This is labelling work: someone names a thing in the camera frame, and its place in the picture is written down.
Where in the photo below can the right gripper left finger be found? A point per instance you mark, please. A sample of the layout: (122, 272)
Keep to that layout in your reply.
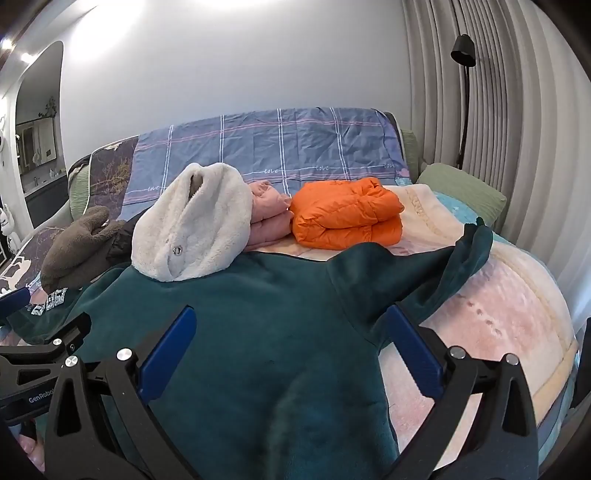
(100, 425)

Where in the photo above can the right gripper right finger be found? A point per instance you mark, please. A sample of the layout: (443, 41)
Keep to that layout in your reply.
(502, 442)

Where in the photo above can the dark green fleece sweatshirt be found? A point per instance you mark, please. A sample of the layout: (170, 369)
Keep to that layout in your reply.
(282, 379)

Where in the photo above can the brown fleece garment folded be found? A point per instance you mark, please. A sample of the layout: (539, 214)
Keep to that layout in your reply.
(79, 253)

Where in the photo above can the pink cream plush blanket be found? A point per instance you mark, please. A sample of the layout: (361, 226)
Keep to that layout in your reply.
(512, 305)

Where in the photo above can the black jacket folded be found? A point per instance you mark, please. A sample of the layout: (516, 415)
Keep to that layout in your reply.
(115, 248)

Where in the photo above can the green striped pillow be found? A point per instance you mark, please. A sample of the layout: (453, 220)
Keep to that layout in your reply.
(78, 187)

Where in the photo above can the dark floral bedspread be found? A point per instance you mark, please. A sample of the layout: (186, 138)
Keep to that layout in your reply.
(99, 179)

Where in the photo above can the pink quilted jacket folded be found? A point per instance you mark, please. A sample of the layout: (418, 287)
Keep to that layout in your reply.
(271, 215)

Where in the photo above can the orange puffer jacket folded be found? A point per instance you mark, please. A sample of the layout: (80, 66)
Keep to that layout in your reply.
(338, 214)

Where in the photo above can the blue plaid duvet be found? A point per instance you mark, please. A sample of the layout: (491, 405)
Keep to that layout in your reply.
(287, 147)

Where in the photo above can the grey pleated curtain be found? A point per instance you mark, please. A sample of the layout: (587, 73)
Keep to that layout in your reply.
(529, 124)

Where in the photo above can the black floor lamp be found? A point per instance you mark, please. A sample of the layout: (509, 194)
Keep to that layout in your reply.
(464, 54)

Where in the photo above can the arched wall mirror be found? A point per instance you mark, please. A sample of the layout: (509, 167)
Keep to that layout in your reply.
(38, 136)

